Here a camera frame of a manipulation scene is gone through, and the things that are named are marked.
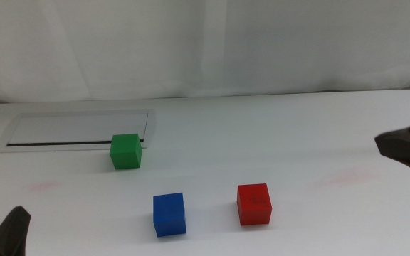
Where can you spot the red cube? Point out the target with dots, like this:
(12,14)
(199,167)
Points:
(254,205)

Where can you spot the blue cube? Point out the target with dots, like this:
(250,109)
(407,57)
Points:
(169,215)

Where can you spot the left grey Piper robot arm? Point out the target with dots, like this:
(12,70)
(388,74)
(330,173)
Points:
(7,236)

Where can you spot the white backdrop curtain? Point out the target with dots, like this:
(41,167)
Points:
(190,46)

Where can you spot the green cube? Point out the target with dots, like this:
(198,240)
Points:
(125,151)

